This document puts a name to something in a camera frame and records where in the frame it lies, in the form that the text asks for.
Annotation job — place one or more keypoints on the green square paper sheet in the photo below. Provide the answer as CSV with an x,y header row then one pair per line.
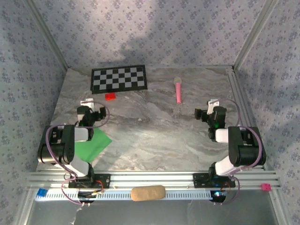
x,y
98,145

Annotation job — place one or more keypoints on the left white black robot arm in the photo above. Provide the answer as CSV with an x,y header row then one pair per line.
x,y
70,150

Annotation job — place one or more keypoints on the grey metal sheet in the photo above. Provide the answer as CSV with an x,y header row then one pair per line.
x,y
150,213

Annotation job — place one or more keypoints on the small red block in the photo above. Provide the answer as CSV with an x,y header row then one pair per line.
x,y
110,96

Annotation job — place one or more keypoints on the pink toy microphone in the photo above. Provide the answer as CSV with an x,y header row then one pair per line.
x,y
178,92

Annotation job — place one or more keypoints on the black white checkerboard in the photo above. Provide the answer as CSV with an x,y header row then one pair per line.
x,y
119,79

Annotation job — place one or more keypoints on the small black circuit board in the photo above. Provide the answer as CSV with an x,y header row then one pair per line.
x,y
86,194
219,197

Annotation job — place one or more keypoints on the small pink block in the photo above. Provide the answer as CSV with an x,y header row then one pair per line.
x,y
266,187

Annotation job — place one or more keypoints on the small blue block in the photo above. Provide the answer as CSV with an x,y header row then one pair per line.
x,y
41,192

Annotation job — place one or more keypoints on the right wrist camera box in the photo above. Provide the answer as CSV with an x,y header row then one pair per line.
x,y
214,109

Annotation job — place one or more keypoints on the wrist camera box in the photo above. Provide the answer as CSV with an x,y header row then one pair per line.
x,y
86,104
214,109

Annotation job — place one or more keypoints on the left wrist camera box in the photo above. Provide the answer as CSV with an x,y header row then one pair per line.
x,y
86,104

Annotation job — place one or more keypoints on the aluminium side rail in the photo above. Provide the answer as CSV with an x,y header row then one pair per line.
x,y
246,117

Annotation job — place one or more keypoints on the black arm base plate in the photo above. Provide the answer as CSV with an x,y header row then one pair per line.
x,y
199,180
105,181

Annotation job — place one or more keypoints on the long aluminium mounting rail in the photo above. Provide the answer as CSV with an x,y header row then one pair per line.
x,y
152,178

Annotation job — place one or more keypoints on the aluminium corner post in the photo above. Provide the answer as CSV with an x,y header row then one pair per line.
x,y
48,35
253,35

